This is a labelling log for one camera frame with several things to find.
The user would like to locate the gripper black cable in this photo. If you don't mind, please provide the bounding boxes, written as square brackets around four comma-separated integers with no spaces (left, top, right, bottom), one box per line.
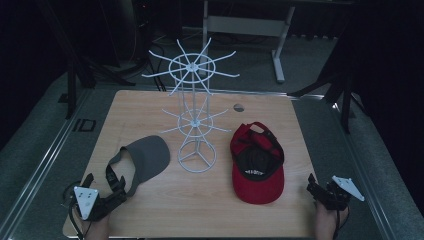
[334,205,351,240]
[67,199,85,240]

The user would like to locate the grey sun visor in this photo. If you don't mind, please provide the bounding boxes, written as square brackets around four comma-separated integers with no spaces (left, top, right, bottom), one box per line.
[105,134,171,198]

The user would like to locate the white wire hat rack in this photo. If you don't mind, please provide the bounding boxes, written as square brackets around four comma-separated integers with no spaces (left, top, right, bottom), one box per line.
[141,37,240,174]

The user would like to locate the white metal desk frame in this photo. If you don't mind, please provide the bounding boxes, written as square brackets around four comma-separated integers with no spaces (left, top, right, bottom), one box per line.
[201,0,296,84]

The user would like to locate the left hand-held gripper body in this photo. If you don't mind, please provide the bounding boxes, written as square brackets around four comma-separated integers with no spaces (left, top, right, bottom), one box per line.
[73,186,128,222]

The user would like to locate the black floor cables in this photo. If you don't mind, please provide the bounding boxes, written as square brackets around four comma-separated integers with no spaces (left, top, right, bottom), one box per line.
[145,41,168,93]

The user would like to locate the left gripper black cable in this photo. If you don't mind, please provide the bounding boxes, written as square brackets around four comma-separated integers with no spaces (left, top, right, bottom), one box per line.
[67,199,85,240]

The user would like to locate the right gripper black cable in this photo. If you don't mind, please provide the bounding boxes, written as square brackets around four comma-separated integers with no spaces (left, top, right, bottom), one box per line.
[334,205,351,240]

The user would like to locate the red baseball cap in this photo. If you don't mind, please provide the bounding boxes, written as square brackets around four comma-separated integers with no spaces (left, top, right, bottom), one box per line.
[229,121,286,205]

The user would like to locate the person's left hand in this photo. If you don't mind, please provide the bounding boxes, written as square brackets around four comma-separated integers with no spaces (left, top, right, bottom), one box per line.
[79,213,112,240]

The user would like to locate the person's right hand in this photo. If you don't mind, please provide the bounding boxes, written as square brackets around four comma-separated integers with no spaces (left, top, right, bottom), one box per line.
[314,201,350,240]

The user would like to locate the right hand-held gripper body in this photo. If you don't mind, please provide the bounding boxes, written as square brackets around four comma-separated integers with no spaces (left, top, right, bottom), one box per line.
[307,175,365,212]

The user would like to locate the black floor bracket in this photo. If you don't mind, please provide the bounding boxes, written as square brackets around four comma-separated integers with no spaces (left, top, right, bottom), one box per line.
[72,118,97,133]

